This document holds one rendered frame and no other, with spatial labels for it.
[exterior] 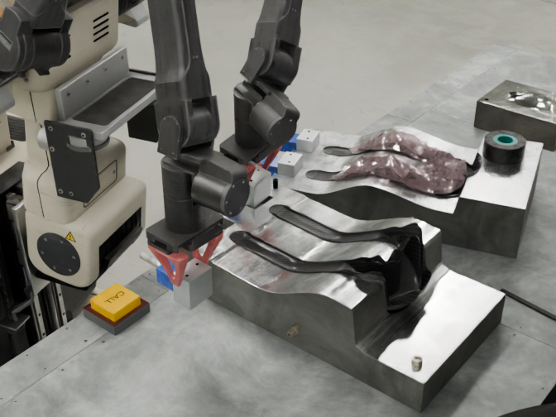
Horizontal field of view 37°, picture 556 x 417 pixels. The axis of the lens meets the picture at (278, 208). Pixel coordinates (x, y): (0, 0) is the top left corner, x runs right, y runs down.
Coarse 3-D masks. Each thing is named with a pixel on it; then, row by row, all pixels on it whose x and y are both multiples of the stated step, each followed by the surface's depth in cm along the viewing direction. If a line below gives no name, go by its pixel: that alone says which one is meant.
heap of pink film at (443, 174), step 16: (368, 144) 172; (384, 144) 169; (400, 144) 167; (416, 144) 170; (368, 160) 164; (384, 160) 159; (400, 160) 163; (432, 160) 164; (448, 160) 165; (464, 160) 164; (336, 176) 166; (352, 176) 163; (384, 176) 160; (400, 176) 159; (416, 176) 159; (432, 176) 161; (448, 176) 160; (464, 176) 162; (432, 192) 159; (448, 192) 159
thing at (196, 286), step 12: (144, 252) 132; (156, 264) 130; (192, 264) 127; (204, 264) 127; (168, 276) 126; (192, 276) 124; (204, 276) 125; (168, 288) 128; (180, 288) 125; (192, 288) 124; (204, 288) 127; (180, 300) 126; (192, 300) 125
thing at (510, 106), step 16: (496, 96) 196; (512, 96) 198; (528, 96) 197; (544, 96) 195; (480, 112) 195; (496, 112) 192; (512, 112) 189; (528, 112) 188; (544, 112) 188; (480, 128) 197; (496, 128) 194; (512, 128) 191; (528, 128) 188; (544, 128) 186; (544, 144) 188
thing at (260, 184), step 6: (258, 168) 153; (258, 174) 152; (264, 174) 152; (270, 174) 152; (252, 180) 150; (258, 180) 150; (264, 180) 151; (270, 180) 153; (252, 186) 149; (258, 186) 151; (264, 186) 152; (270, 186) 154; (252, 192) 150; (258, 192) 152; (264, 192) 153; (270, 192) 155; (252, 198) 151; (258, 198) 153; (264, 198) 154; (252, 204) 153
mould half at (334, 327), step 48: (288, 192) 157; (288, 240) 145; (432, 240) 137; (240, 288) 137; (288, 288) 132; (336, 288) 126; (432, 288) 137; (480, 288) 137; (336, 336) 127; (384, 336) 128; (432, 336) 127; (480, 336) 133; (384, 384) 125; (432, 384) 122
